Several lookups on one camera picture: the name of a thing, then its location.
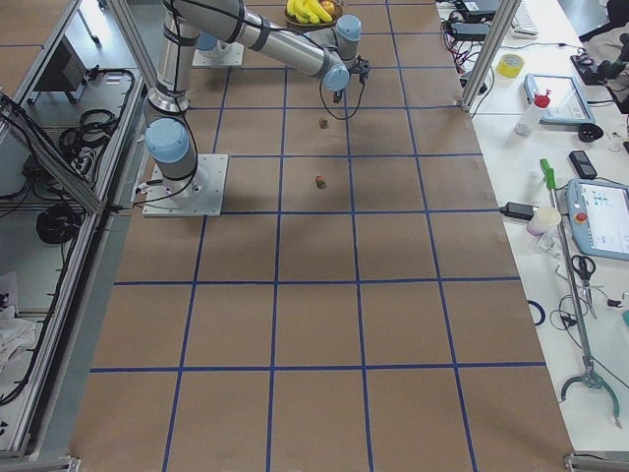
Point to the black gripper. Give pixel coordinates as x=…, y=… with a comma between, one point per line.
x=337, y=92

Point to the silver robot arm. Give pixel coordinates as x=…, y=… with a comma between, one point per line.
x=329, y=55

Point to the red yellow apple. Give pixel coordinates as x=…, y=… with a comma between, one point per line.
x=328, y=6

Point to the yellow banana bunch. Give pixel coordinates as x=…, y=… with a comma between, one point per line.
x=307, y=12

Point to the yellow tape roll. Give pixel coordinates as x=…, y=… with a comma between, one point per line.
x=510, y=65

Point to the clear bottle red cap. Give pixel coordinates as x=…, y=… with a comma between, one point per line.
x=533, y=115

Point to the black power adapter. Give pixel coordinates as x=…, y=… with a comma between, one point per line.
x=518, y=211

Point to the teach pendant far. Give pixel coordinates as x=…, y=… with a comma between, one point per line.
x=568, y=104

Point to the teach pendant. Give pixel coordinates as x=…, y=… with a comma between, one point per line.
x=568, y=104
x=598, y=217

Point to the white paper cup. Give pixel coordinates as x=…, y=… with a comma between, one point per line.
x=544, y=218

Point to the teach pendant near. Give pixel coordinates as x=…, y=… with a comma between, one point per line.
x=598, y=217

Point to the black scissors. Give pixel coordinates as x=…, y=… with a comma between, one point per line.
x=585, y=267

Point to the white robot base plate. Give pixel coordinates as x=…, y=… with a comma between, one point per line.
x=203, y=196

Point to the aluminium frame post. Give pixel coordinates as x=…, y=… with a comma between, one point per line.
x=499, y=27

